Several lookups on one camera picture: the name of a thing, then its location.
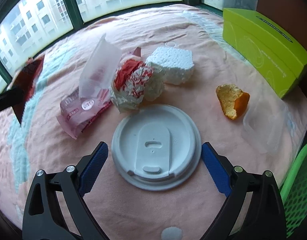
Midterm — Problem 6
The green window frame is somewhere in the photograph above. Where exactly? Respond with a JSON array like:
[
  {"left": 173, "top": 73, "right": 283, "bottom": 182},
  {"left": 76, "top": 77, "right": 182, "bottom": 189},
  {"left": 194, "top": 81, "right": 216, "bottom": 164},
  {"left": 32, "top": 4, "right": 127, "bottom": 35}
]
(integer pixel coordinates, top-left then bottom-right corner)
[{"left": 0, "top": 0, "right": 222, "bottom": 93}]

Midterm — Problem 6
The crumpled orange gold wrapper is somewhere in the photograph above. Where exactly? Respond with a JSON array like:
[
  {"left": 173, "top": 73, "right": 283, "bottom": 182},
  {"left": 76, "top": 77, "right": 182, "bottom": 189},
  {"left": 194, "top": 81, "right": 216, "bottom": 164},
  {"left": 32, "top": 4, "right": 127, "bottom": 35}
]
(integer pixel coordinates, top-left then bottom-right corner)
[{"left": 216, "top": 84, "right": 250, "bottom": 120}]

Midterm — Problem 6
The clear plastic food tray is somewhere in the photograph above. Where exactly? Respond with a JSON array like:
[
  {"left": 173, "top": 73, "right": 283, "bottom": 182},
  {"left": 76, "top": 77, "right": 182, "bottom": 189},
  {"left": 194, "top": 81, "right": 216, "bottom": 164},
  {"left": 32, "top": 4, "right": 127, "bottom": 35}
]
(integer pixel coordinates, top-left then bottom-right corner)
[{"left": 241, "top": 96, "right": 288, "bottom": 155}]

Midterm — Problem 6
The pink wet wipes pack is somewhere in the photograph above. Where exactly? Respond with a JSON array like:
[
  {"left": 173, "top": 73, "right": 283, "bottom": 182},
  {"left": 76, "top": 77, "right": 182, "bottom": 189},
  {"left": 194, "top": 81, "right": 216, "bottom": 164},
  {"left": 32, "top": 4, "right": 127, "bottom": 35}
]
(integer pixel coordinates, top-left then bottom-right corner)
[{"left": 56, "top": 32, "right": 142, "bottom": 140}]

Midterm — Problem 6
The white styrofoam block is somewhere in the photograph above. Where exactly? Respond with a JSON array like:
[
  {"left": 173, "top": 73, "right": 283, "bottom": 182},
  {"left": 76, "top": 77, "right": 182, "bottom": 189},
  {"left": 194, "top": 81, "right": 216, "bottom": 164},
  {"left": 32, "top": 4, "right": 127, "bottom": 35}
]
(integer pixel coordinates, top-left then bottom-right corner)
[{"left": 145, "top": 47, "right": 194, "bottom": 85}]

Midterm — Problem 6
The pink patterned bed blanket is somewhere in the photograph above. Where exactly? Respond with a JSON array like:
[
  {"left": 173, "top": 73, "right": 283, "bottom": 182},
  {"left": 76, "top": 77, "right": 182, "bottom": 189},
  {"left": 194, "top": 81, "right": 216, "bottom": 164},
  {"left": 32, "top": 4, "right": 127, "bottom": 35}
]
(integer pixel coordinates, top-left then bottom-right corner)
[{"left": 0, "top": 3, "right": 307, "bottom": 240}]

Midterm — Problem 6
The white plastic cup lid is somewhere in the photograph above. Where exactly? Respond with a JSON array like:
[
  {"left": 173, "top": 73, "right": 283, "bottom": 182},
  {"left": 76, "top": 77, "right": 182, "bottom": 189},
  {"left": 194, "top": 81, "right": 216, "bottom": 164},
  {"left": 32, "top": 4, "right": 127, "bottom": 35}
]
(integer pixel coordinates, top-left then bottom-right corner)
[{"left": 111, "top": 105, "right": 202, "bottom": 191}]

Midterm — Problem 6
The green plastic waste basket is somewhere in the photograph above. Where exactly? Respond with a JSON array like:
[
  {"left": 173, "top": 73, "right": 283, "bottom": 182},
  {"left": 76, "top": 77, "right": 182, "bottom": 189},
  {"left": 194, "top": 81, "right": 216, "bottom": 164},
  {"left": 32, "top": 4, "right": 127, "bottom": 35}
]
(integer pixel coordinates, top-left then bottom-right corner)
[{"left": 280, "top": 144, "right": 307, "bottom": 239}]

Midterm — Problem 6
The crumpled red white wrapper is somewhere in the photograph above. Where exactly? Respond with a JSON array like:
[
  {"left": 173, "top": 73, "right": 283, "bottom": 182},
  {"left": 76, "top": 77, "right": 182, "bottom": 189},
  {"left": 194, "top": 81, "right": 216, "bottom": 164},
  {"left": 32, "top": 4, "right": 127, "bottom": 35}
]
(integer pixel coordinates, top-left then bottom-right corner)
[{"left": 110, "top": 58, "right": 164, "bottom": 113}]

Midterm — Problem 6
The brown wooden cabinet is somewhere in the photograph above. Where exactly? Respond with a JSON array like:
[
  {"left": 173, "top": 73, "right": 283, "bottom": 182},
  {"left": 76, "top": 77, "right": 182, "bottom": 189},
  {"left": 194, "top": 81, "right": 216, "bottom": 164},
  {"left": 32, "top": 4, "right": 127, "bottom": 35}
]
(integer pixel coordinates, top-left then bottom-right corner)
[{"left": 256, "top": 0, "right": 307, "bottom": 50}]

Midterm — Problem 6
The lime green cardboard box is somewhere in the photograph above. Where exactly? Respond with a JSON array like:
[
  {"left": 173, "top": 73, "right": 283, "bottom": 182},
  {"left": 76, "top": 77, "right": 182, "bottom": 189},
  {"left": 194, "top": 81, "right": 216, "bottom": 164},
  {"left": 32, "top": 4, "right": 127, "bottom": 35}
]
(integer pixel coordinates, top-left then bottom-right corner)
[{"left": 222, "top": 8, "right": 307, "bottom": 99}]

